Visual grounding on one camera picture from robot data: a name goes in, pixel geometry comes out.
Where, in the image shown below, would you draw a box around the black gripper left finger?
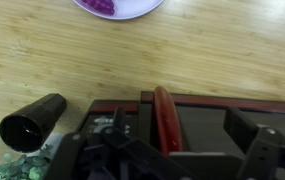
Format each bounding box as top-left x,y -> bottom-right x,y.
43,105 -> 191,180

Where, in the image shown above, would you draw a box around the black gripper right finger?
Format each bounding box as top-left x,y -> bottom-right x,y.
223,106 -> 285,180

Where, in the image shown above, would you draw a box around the black plastic cup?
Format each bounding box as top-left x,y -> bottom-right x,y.
0,93 -> 68,154

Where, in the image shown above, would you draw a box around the red black microwave oven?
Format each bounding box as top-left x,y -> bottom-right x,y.
75,99 -> 140,136

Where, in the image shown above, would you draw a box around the small potted green plant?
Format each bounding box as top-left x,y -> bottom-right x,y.
0,132 -> 65,180

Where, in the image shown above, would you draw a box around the pale lavender round plate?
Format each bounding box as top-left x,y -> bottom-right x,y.
72,0 -> 166,21

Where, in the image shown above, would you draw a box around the purple toy grapes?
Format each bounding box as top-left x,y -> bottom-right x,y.
81,0 -> 116,17

